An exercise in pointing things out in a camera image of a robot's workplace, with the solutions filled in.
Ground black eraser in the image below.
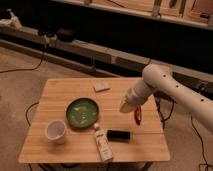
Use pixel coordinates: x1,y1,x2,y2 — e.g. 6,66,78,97
107,130,131,140

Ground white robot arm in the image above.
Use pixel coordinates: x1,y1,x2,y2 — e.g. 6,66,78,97
120,64,213,134

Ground red pocket knife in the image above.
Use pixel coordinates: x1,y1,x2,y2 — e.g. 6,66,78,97
134,106,142,125

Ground white sponge block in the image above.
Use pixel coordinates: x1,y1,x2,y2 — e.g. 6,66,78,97
93,82,110,92

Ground white lotion bottle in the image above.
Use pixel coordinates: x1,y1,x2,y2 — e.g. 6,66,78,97
94,123,113,162

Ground green plate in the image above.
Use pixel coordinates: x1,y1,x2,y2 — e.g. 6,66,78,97
66,98,99,129

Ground wooden table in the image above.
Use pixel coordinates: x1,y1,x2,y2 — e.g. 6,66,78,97
18,78,170,164

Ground white paper cup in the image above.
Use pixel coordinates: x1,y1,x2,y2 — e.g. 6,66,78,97
45,120,66,144

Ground black box on ledge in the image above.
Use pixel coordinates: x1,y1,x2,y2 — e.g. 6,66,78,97
56,28,75,42

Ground white socket on ledge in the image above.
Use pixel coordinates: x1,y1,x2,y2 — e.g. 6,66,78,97
44,33,57,47

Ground white object on ledge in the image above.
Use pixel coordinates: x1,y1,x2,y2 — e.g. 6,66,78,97
0,9,22,29

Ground black cable right floor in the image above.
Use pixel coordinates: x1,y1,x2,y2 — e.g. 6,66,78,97
190,114,212,171

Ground black cable floor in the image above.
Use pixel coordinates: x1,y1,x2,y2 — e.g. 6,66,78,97
0,46,46,74
190,114,212,171

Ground black cable left floor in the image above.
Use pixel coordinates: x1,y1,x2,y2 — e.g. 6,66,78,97
0,46,46,74

